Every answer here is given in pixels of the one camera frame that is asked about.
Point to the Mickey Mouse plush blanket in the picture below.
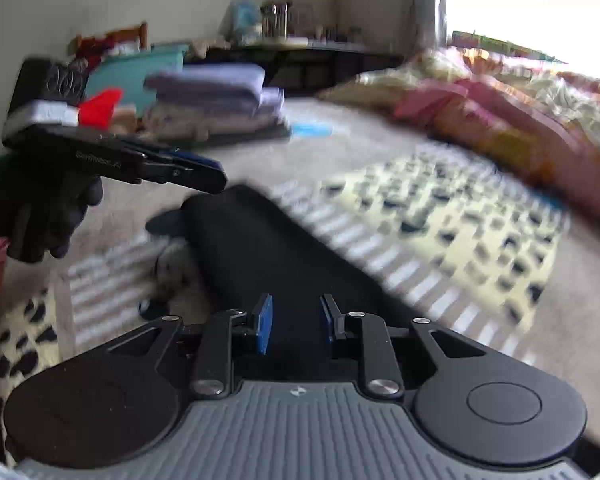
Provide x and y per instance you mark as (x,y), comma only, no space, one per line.
(438,227)

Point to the window curtain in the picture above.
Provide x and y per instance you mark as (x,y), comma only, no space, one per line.
(425,24)

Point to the dark side table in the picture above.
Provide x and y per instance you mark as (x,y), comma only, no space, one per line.
(303,69)

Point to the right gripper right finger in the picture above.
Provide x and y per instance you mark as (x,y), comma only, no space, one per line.
(365,339)

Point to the red cloth item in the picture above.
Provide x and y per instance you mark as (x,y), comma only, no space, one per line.
(96,112)

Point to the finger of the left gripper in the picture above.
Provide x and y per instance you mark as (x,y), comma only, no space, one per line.
(160,169)
(188,158)

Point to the metal thermos pot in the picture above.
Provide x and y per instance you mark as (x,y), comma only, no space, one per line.
(275,17)

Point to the floral pink yellow quilt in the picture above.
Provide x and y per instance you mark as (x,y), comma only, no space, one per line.
(539,120)

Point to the black gloved hand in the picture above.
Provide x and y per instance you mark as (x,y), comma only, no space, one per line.
(56,200)

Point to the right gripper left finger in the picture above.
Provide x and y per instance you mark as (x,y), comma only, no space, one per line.
(248,332)

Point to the left stack of folded clothes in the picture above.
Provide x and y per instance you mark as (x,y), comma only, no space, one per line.
(213,103)

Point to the colourful alphabet play mat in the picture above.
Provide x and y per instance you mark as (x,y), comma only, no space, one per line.
(470,40)

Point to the black garment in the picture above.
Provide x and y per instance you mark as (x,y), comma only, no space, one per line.
(245,246)

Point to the teal plastic bin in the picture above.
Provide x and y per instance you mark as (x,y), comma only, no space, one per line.
(128,73)

